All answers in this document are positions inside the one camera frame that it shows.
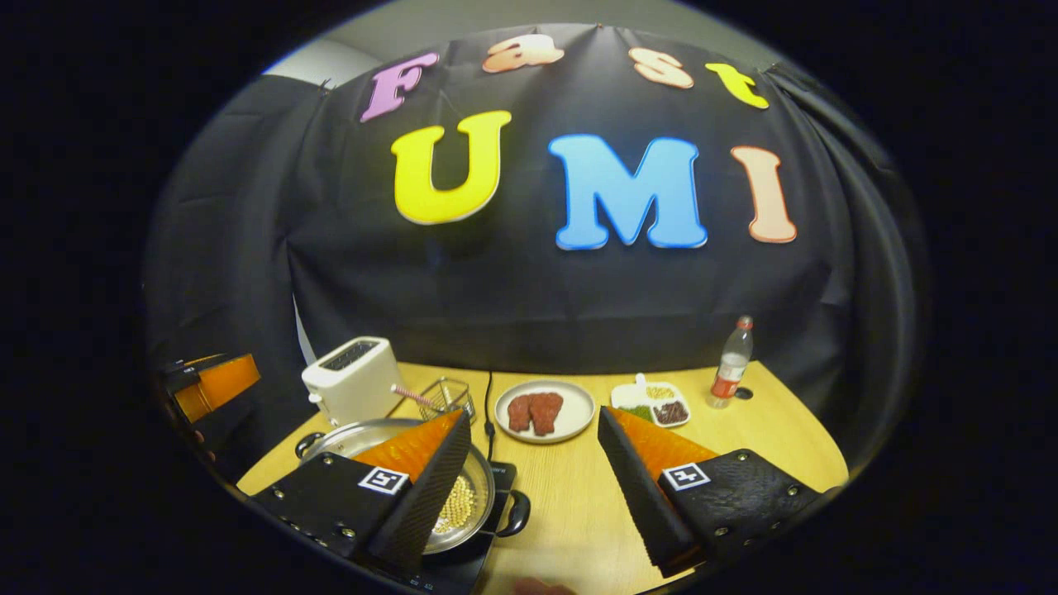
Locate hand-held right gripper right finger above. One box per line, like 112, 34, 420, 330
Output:
597, 405, 823, 579

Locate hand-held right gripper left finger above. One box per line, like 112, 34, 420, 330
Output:
250, 409, 474, 578

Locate black induction cooktop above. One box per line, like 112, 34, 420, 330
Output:
397, 463, 518, 594

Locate steel pot with black handles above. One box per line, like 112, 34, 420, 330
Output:
295, 417, 531, 555

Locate pile of yellow soybeans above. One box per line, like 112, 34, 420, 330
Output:
434, 475, 478, 534

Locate white divided dish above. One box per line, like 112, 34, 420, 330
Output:
610, 374, 692, 429

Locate round white plate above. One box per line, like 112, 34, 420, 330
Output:
494, 379, 596, 445

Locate white toaster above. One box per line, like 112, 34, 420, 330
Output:
301, 336, 406, 428

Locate clear plastic water bottle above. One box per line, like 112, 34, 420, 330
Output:
708, 316, 755, 409

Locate metal wire basket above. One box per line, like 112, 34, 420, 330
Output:
417, 377, 478, 424

